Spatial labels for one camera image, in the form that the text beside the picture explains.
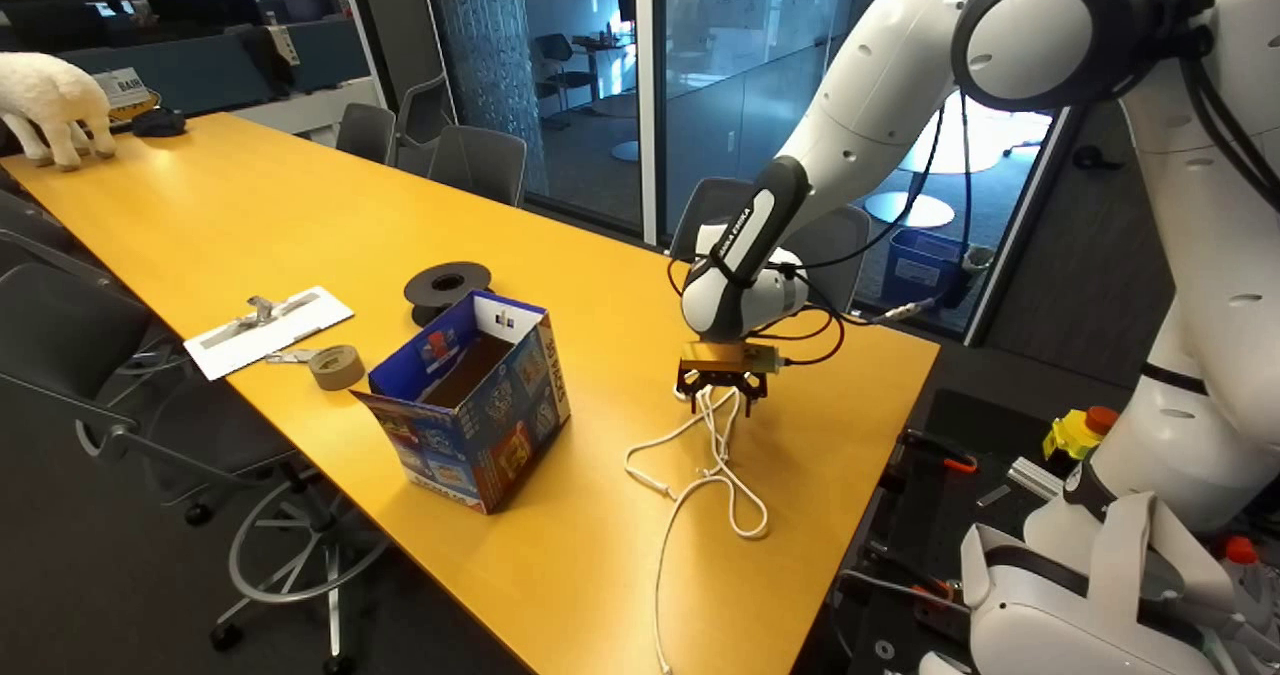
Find row of grey chairs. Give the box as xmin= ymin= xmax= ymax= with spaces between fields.
xmin=334 ymin=74 xmax=529 ymax=209

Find black pouch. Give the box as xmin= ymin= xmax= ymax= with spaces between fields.
xmin=131 ymin=106 xmax=189 ymax=140

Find round white table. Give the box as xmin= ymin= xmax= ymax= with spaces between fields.
xmin=863 ymin=95 xmax=1053 ymax=231

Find blue bin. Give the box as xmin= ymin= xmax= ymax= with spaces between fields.
xmin=878 ymin=227 xmax=969 ymax=312

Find white headset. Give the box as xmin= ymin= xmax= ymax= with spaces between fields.
xmin=918 ymin=493 xmax=1280 ymax=675

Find yellow bottle orange cap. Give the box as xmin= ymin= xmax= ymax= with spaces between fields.
xmin=1041 ymin=406 xmax=1121 ymax=463

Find white name sign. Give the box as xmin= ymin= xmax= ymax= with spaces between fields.
xmin=91 ymin=67 xmax=152 ymax=111

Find orange black clamp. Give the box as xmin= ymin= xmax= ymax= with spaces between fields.
xmin=838 ymin=541 xmax=969 ymax=618
xmin=897 ymin=428 xmax=980 ymax=477

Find bottle with red cap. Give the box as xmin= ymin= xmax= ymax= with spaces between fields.
xmin=1218 ymin=535 xmax=1280 ymax=616

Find black office chair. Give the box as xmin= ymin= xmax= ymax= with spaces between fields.
xmin=0 ymin=188 xmax=393 ymax=675
xmin=533 ymin=32 xmax=603 ymax=118

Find metal clip tool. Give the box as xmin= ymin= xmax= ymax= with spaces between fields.
xmin=234 ymin=294 xmax=322 ymax=332

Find black spool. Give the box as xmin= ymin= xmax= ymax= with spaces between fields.
xmin=403 ymin=261 xmax=494 ymax=329

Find row of monitors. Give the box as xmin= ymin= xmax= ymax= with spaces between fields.
xmin=0 ymin=0 xmax=336 ymax=31

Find white clipboard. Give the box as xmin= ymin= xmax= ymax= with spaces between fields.
xmin=183 ymin=286 xmax=356 ymax=383

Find white rope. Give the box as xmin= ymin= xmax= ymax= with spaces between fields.
xmin=624 ymin=384 xmax=771 ymax=675

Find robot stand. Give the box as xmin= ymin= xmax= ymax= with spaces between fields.
xmin=820 ymin=385 xmax=1280 ymax=675

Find white plush sheep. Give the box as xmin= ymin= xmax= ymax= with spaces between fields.
xmin=0 ymin=52 xmax=117 ymax=173

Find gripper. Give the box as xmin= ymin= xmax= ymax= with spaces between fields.
xmin=676 ymin=369 xmax=770 ymax=419

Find silver metal bar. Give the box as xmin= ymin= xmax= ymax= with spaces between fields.
xmin=1006 ymin=456 xmax=1067 ymax=503

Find blue cardboard box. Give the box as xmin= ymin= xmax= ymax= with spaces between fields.
xmin=350 ymin=290 xmax=573 ymax=516

